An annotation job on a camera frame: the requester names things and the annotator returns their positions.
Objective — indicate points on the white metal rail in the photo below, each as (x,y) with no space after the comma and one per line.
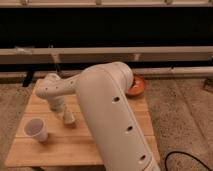
(21,55)

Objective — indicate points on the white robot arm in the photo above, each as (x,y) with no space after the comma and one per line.
(100,91)

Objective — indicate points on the white paper cup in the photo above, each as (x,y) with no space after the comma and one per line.
(36,129)

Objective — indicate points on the orange bowl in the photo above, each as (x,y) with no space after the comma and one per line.
(138,86)

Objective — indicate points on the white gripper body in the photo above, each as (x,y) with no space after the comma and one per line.
(68,117)

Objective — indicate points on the wooden board table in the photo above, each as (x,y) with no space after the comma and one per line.
(65,146)

